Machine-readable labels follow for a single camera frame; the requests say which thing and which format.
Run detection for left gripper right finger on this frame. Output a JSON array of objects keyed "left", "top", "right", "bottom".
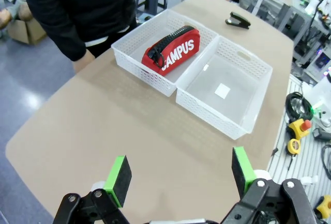
[{"left": 219, "top": 146, "right": 315, "bottom": 224}]

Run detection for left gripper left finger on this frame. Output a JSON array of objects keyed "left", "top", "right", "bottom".
[{"left": 53, "top": 154, "right": 133, "bottom": 224}]

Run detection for red CAMPUS pencil case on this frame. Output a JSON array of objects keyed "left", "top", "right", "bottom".
[{"left": 141, "top": 25, "right": 199, "bottom": 77}]

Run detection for person's right forearm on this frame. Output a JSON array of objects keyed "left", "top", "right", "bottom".
[{"left": 25, "top": 0, "right": 89, "bottom": 62}]

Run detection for person's right hand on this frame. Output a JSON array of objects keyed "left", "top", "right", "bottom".
[{"left": 71, "top": 51, "right": 96, "bottom": 74}]

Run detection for yellow tape measure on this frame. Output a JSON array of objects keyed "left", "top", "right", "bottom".
[{"left": 287, "top": 138, "right": 303, "bottom": 155}]

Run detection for yellow emergency stop button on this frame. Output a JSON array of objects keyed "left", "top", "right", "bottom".
[{"left": 288, "top": 118, "right": 312, "bottom": 141}]

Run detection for yellow pendant box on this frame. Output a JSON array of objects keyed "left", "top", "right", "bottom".
[{"left": 313, "top": 195, "right": 331, "bottom": 220}]

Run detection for white perforated plastic basket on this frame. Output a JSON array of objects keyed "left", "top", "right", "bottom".
[
  {"left": 175, "top": 35, "right": 274, "bottom": 141},
  {"left": 111, "top": 8, "right": 219, "bottom": 98}
]

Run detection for black stapler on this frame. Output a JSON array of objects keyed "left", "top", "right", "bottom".
[{"left": 224, "top": 11, "right": 251, "bottom": 30}]

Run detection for cardboard box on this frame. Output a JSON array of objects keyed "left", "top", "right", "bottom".
[{"left": 6, "top": 17, "right": 48, "bottom": 46}]

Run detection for person in black jacket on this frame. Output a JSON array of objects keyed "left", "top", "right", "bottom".
[{"left": 20, "top": 0, "right": 138, "bottom": 62}]

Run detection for aluminium slatted base plate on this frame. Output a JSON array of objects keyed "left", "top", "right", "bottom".
[{"left": 266, "top": 75, "right": 331, "bottom": 211}]

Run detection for coiled black cables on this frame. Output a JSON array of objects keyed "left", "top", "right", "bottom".
[{"left": 285, "top": 91, "right": 315, "bottom": 122}]

